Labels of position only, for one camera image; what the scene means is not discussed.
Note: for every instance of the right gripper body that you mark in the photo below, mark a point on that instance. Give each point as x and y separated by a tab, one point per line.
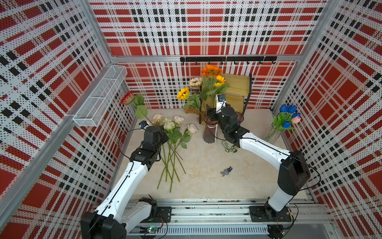
218	117

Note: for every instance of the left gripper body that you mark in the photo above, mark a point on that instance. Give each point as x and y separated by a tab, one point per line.
163	138

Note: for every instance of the cream rose flower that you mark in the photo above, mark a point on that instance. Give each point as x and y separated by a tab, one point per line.
196	82

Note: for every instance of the yellow flower back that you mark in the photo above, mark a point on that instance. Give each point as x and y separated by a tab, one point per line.
192	100

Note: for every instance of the orange flower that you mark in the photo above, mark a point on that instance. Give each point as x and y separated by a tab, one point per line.
209	74

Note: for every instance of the pink tulip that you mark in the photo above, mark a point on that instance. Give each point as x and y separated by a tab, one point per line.
294	120

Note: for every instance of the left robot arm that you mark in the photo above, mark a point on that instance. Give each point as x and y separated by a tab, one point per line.
122	194

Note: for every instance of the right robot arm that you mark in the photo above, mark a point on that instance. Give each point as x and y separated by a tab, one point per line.
293	171

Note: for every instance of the brown ribbed glass vase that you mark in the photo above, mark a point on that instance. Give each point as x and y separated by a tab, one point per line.
240	118

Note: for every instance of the pink ribbed glass vase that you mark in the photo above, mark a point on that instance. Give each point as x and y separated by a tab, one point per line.
210	131

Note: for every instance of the white rose in pile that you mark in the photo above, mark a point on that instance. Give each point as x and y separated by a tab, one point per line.
172	130

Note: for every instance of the pale pink rose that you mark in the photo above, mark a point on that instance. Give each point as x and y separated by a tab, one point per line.
178	119

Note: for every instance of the bamboo two-tier shelf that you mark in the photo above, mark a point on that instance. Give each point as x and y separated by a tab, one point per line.
237	95

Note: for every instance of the brown teddy bear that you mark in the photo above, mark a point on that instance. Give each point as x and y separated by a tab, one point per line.
191	110

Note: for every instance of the clear glass vase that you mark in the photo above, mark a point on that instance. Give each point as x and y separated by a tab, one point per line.
273	135

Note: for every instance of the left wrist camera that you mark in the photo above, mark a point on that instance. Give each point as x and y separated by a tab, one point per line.
143	124

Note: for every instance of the green keychain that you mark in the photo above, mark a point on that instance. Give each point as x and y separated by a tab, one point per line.
228	148

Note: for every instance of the white wire wall basket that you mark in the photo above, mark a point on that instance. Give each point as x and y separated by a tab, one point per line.
95	106

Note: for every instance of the black hook rail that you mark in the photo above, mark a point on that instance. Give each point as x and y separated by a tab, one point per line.
259	59

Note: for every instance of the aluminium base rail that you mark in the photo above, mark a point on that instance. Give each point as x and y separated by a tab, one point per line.
164	219

